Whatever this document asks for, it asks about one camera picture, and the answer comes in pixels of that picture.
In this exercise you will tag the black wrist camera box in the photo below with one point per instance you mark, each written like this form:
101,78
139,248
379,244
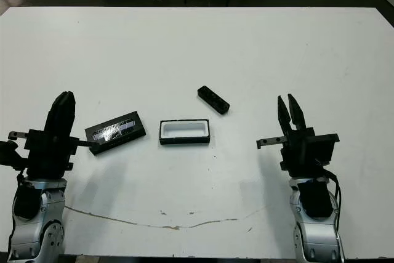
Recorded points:
327,147
10,155

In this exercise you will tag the black box lid shiny print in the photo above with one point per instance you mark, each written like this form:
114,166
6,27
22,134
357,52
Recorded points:
115,132

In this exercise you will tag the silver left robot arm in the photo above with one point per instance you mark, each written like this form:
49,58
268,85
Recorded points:
34,232

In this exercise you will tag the small black phone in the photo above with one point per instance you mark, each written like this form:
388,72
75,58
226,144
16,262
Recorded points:
214,99

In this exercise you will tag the black box with white insert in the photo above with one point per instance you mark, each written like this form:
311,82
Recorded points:
184,130

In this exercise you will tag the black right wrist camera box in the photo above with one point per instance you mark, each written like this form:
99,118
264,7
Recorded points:
327,147

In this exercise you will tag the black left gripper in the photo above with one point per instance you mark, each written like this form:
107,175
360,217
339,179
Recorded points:
49,155

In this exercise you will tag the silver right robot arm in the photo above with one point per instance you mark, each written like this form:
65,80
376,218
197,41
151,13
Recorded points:
317,238

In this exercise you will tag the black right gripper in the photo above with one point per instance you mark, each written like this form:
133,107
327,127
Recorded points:
301,155

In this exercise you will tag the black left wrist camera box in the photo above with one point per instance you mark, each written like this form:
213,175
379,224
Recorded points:
10,155

